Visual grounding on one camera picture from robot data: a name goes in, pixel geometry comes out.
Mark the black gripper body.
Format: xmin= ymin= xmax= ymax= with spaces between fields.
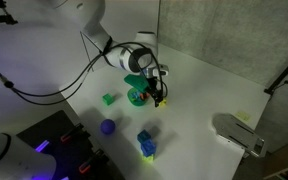
xmin=147 ymin=77 xmax=163 ymax=100

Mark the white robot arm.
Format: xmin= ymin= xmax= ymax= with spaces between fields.
xmin=0 ymin=0 xmax=163 ymax=180

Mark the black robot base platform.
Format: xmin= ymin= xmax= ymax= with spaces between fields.
xmin=17 ymin=110 xmax=124 ymax=180

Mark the green bowl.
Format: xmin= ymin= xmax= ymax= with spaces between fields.
xmin=127 ymin=88 xmax=148 ymax=106

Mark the small blue cube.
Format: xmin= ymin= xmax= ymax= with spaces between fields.
xmin=141 ymin=139 xmax=156 ymax=157

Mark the green cube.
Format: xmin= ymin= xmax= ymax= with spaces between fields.
xmin=102 ymin=93 xmax=115 ymax=106

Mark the yellow spiky toy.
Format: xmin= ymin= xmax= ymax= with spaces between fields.
xmin=159 ymin=98 xmax=167 ymax=107

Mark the orange rubber toy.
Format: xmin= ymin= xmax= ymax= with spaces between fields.
xmin=140 ymin=93 xmax=150 ymax=100

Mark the light blue rubber toy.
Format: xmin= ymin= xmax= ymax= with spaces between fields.
xmin=131 ymin=91 xmax=140 ymax=101

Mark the purple ball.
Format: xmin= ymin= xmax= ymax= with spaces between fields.
xmin=100 ymin=119 xmax=116 ymax=135

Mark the lime green block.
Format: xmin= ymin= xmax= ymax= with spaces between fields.
xmin=142 ymin=154 xmax=154 ymax=163

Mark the grey metal mounting plate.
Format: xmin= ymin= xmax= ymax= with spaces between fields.
xmin=212 ymin=113 xmax=267 ymax=158

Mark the black tripod stand right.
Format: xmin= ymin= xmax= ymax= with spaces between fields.
xmin=264 ymin=66 xmax=288 ymax=95

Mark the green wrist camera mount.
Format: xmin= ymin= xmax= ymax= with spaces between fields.
xmin=124 ymin=74 xmax=149 ymax=92

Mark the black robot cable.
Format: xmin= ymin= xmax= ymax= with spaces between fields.
xmin=0 ymin=41 xmax=169 ymax=106

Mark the right orange-handled clamp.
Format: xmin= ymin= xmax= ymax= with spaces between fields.
xmin=79 ymin=149 xmax=104 ymax=174

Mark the orange-handled clamp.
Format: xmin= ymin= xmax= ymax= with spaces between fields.
xmin=79 ymin=149 xmax=104 ymax=174
xmin=60 ymin=123 xmax=84 ymax=143

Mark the left orange-handled clamp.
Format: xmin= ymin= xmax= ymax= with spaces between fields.
xmin=60 ymin=123 xmax=84 ymax=143

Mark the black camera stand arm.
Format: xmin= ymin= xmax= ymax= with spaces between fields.
xmin=0 ymin=0 xmax=18 ymax=25

